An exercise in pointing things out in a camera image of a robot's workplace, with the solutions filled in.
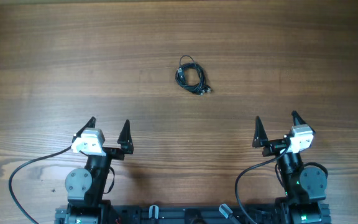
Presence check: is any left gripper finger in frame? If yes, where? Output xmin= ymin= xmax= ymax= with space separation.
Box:
xmin=117 ymin=119 xmax=134 ymax=154
xmin=73 ymin=116 xmax=96 ymax=139

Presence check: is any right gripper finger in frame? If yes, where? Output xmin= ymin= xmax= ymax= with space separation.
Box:
xmin=252 ymin=116 xmax=268 ymax=147
xmin=291 ymin=111 xmax=315 ymax=134

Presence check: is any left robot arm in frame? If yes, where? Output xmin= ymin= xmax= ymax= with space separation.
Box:
xmin=54 ymin=117 xmax=134 ymax=224

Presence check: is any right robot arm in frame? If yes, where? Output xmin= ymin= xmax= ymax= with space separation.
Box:
xmin=252 ymin=111 xmax=331 ymax=224

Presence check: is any right camera cable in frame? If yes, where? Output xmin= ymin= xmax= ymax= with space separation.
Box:
xmin=234 ymin=140 xmax=291 ymax=224

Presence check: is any camera cable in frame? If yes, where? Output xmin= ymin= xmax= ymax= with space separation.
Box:
xmin=8 ymin=145 xmax=73 ymax=224
xmin=234 ymin=140 xmax=291 ymax=224

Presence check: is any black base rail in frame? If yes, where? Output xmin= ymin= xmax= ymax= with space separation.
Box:
xmin=54 ymin=203 xmax=332 ymax=224

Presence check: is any left camera cable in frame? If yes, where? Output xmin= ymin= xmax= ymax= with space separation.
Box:
xmin=8 ymin=145 xmax=73 ymax=224

